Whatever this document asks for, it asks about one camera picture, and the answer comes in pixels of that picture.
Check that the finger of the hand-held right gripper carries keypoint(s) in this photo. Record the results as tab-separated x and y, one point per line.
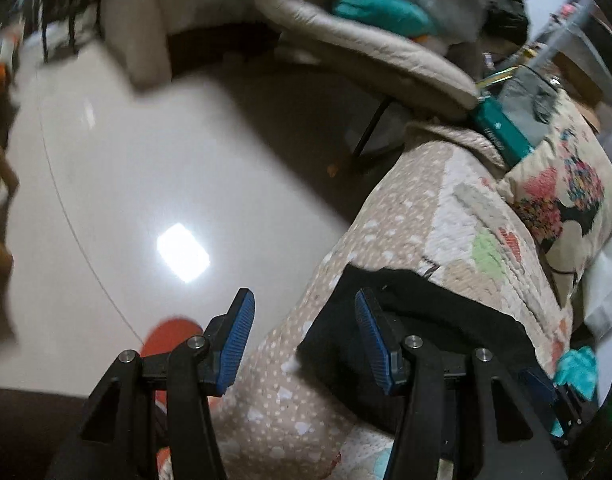
541	381

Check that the grey folded garment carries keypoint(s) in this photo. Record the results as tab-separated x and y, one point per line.
528	100

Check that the red slipper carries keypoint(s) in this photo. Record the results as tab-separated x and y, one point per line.
171	335

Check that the black cloth pile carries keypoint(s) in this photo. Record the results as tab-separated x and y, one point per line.
506	10

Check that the white cloth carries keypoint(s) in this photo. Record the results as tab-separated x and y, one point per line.
603	290

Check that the patchwork quilted blanket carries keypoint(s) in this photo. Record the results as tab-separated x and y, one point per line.
416	210

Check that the small teal cloth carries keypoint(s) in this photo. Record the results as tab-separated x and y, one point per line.
578	370

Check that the black pants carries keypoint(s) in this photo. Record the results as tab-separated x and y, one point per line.
446	320

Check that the black furniture leg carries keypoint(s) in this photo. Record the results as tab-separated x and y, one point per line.
371	127

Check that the floral printed cushion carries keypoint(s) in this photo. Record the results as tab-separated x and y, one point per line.
566	195

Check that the beige sofa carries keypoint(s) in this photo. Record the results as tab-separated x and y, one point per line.
151	25

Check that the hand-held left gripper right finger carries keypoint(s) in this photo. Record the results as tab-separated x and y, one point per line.
373	340

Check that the dark metal chair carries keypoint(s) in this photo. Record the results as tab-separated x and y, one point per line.
71	15

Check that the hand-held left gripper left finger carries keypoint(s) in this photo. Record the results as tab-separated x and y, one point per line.
234	340

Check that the teal box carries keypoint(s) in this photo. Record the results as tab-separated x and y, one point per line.
501	127

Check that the beige padded lounge chair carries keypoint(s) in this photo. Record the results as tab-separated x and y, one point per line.
366	45

